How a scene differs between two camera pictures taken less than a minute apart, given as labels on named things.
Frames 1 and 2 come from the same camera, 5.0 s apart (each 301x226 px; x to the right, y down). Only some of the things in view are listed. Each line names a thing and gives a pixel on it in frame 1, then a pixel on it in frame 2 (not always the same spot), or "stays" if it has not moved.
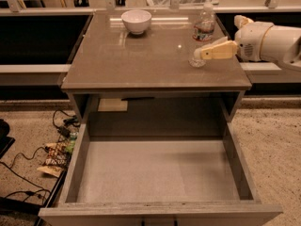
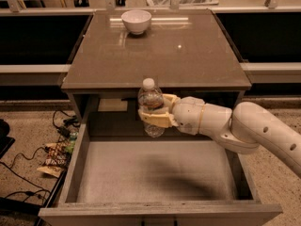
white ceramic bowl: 136,21 stays
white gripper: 249,40 → 187,114
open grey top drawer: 153,181 stays
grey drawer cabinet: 125,84 stays
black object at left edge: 6,142 stays
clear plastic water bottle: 202,34 → 151,99
